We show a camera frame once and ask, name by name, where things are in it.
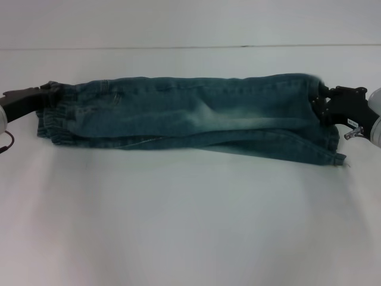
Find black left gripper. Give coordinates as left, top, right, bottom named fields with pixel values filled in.
left=0, top=80, right=60, bottom=125

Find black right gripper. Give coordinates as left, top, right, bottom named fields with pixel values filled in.
left=310, top=82, right=378, bottom=132

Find blue denim shorts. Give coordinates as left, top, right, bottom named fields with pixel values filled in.
left=36, top=72, right=348, bottom=169

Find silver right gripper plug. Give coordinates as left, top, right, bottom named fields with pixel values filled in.
left=343, top=126, right=366, bottom=141

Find dark left gripper cable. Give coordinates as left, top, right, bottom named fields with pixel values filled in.
left=0, top=130, right=16, bottom=155

